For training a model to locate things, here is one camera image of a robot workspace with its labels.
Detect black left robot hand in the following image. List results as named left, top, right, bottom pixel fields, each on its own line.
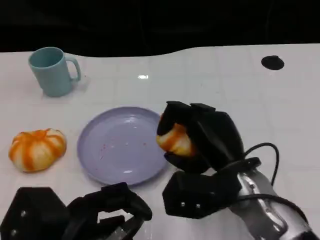
left=62, top=181, right=153, bottom=240

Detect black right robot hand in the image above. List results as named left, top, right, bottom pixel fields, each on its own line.
left=156, top=100, right=245, bottom=176

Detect oblong orange white bread roll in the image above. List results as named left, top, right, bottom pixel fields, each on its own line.
left=156, top=112, right=199, bottom=158

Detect lilac plate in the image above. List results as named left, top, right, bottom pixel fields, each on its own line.
left=76, top=106, right=174, bottom=186

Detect round orange white bread roll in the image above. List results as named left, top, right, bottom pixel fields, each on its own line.
left=8, top=128, right=67, bottom=173

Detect black round table grommet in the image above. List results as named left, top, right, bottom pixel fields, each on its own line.
left=260, top=55, right=285, bottom=71

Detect black backdrop cloth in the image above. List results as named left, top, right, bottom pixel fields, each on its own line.
left=0, top=0, right=320, bottom=58

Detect pale green mug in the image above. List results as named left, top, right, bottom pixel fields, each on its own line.
left=28, top=46, right=82, bottom=98

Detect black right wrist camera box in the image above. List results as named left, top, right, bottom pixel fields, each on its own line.
left=162, top=170, right=241, bottom=220

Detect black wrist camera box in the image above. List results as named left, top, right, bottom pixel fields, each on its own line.
left=0, top=186, right=70, bottom=240
left=162, top=170, right=241, bottom=220

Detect black looping arm cable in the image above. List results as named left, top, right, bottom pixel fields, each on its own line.
left=236, top=193, right=309, bottom=227
left=224, top=142, right=281, bottom=187

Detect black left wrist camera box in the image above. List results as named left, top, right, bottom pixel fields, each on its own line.
left=0, top=186, right=70, bottom=240

